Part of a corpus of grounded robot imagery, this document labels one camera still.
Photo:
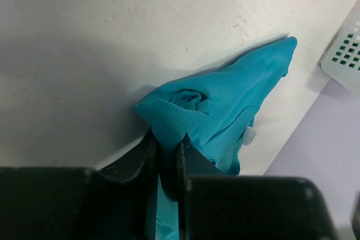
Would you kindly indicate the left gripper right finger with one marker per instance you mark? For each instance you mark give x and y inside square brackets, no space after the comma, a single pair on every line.
[195,175]

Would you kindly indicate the white plastic basket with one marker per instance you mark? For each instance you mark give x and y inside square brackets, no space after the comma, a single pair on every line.
[340,59]

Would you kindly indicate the teal t-shirt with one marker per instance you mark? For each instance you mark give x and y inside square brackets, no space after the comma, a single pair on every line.
[213,109]

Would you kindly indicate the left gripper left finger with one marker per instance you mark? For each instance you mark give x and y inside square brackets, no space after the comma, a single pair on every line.
[122,196]

